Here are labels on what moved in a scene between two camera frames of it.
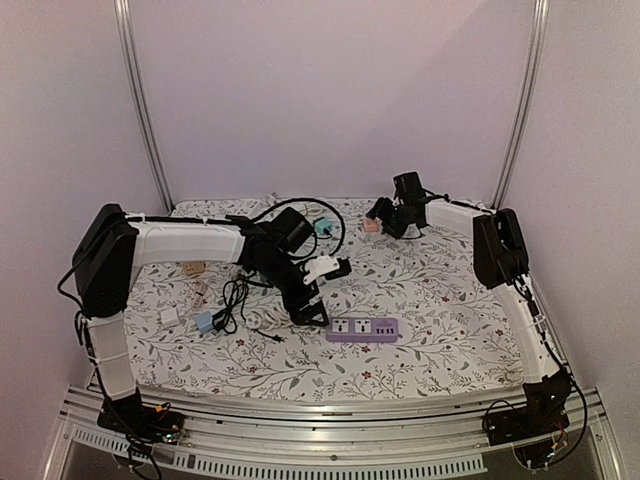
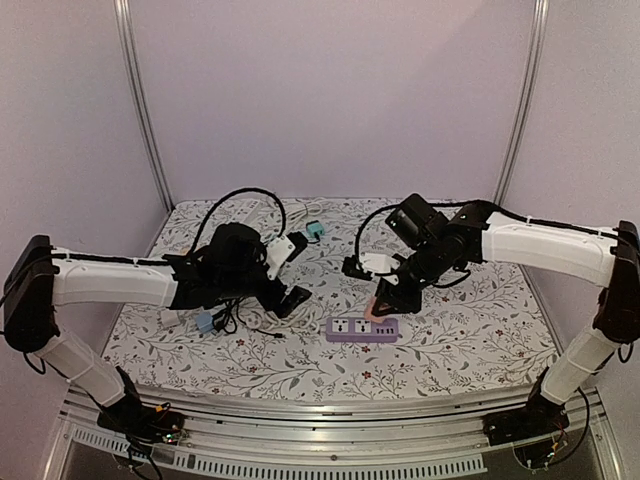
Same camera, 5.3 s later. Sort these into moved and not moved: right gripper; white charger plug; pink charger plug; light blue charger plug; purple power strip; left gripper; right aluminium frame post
Moved: left gripper; right gripper; pink charger plug
Not moved: light blue charger plug; white charger plug; purple power strip; right aluminium frame post
